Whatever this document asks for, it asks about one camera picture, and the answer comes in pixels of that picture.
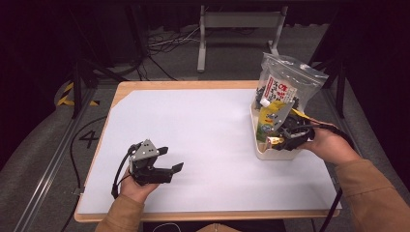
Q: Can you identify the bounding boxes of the yellow black hazard tape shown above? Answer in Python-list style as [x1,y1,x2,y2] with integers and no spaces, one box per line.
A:
[57,81,101,107]

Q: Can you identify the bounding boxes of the clear dried seaweed bag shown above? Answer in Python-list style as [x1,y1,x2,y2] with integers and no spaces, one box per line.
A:
[251,52,330,112]

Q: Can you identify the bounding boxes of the grey metal stand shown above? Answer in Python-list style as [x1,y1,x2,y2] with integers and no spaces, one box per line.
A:
[196,4,289,73]

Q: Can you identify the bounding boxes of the black floor cable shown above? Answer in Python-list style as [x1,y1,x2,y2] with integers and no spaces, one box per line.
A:
[61,115,108,232]

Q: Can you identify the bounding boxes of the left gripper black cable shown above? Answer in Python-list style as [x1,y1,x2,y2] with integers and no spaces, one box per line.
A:
[110,142,143,200]

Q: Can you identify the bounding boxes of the person's left hand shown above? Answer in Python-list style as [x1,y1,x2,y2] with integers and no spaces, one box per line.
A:
[119,176,160,205]

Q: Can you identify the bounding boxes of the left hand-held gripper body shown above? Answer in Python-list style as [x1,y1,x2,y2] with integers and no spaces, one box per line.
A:
[128,138,174,188]

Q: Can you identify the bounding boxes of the white plastic bin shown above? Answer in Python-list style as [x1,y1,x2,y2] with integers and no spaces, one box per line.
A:
[249,102,315,161]

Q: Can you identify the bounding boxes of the yellow seasoning pouch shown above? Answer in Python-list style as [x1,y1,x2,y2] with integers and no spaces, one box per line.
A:
[255,98,312,143]

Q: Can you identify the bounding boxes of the aluminium floor rail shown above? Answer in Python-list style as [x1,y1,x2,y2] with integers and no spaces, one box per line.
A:
[13,86,98,232]
[322,88,402,232]

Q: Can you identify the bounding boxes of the bundle of floor cables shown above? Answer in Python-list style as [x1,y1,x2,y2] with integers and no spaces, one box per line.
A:
[134,27,202,81]

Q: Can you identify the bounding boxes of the person's tan clothing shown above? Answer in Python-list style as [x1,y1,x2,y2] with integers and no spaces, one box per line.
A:
[196,222,241,232]

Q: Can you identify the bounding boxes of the white table mat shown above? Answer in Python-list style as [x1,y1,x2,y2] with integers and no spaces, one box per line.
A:
[76,88,342,216]

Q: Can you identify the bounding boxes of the black metal stand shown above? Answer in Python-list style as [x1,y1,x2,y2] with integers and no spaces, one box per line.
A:
[308,59,347,119]
[69,57,130,119]

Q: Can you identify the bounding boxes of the person's right hand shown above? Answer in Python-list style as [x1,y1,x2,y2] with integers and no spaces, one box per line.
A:
[297,118,363,167]

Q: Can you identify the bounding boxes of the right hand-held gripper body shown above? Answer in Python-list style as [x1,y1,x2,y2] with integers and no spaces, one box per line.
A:
[271,103,316,152]

